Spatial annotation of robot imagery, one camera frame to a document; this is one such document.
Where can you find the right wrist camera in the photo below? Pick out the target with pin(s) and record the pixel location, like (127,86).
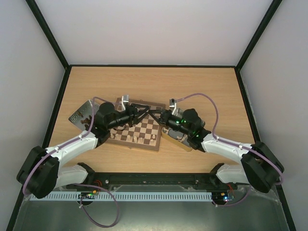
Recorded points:
(173,106)

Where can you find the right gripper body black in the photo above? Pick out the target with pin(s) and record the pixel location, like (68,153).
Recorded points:
(164,117)

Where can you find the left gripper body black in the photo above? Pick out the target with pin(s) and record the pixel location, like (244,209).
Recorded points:
(126,118)

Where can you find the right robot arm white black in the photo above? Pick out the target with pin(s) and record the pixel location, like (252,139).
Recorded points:
(257,164)

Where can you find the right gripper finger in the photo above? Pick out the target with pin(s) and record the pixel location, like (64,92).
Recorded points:
(156,111)
(156,118)

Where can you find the light blue cable duct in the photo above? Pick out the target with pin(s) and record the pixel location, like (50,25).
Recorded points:
(129,197)

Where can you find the gold tin with light pieces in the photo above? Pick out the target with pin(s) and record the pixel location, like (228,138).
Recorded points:
(178,139)

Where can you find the silver tin with dark pieces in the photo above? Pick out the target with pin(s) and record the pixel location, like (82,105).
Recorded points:
(81,118)

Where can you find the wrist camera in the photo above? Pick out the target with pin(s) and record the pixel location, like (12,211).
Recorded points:
(125,102)
(173,106)

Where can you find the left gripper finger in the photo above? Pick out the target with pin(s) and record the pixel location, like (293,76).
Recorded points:
(137,116)
(140,108)

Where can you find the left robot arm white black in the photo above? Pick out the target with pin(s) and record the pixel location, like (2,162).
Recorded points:
(43,170)

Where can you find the black aluminium frame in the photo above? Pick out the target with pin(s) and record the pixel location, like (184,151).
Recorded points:
(275,4)

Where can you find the wooden chess board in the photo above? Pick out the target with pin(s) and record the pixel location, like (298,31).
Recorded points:
(145,129)

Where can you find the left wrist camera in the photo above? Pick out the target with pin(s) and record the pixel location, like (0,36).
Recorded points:
(125,102)

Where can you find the light chess pawn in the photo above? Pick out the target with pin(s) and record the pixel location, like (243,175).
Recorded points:
(118,136)

